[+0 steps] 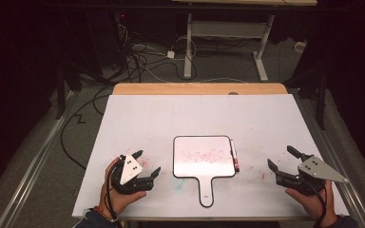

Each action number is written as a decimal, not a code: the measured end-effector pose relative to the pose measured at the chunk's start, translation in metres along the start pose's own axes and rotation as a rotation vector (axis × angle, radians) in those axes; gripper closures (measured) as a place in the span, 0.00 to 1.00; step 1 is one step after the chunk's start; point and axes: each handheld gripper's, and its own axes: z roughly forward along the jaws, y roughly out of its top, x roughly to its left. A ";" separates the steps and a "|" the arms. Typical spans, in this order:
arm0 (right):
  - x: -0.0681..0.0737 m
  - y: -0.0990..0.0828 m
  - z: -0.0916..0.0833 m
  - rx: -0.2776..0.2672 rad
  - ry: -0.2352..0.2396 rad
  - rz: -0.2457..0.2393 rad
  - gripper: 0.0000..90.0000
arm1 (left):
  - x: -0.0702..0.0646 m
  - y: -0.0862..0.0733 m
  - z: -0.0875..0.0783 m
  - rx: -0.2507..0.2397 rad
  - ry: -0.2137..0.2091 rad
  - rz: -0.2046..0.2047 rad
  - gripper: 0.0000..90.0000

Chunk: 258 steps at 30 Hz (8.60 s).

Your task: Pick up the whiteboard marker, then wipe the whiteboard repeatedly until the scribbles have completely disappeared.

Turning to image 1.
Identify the white metal desk frame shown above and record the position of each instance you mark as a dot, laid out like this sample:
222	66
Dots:
228	30

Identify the black metal stand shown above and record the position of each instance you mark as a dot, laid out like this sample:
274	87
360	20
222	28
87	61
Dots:
321	101
60	95

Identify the white red-capped marker pen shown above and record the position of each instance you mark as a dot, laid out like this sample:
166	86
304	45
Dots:
234	155

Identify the wooden table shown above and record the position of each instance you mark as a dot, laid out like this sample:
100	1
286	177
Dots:
171	88

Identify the white power adapter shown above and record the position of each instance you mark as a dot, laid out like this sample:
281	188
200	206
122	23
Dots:
170	54

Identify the white power strip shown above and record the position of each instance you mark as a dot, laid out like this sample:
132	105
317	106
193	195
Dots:
299	47

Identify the person's left hand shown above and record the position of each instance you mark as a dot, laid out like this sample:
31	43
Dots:
115	201

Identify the person's right hand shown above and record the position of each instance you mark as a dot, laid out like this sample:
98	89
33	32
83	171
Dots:
313	204

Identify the aluminium rail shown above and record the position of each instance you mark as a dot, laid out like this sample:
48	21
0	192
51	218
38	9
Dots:
336	148
34	164

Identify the white handheld whiteboard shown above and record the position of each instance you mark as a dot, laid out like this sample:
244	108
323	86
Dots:
202	167

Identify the white foam board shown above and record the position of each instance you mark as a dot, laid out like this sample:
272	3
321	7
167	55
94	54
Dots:
202	117

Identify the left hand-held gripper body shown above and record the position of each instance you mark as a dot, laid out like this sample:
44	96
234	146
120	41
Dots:
130	171

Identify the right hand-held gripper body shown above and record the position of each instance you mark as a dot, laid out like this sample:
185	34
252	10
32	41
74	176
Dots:
316	169

